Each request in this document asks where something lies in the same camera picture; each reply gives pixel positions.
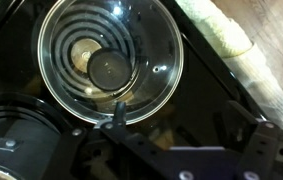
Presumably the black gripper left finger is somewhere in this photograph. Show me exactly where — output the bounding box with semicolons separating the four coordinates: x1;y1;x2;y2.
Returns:
95;101;170;168

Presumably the pale yellow hanging towel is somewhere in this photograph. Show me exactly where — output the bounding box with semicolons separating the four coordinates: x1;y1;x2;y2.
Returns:
174;0;283;134

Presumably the small black pot steel handle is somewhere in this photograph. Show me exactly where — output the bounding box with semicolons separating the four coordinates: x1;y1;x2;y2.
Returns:
0;112;64;180

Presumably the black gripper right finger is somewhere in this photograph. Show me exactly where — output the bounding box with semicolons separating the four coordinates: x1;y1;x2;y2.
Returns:
213;99;277;175

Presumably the glass lid black knob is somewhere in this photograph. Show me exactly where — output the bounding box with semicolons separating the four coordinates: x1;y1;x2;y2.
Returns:
36;0;185;126

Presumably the black electric stove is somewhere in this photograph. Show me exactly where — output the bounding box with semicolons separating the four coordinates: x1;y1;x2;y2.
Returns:
0;0;269;180

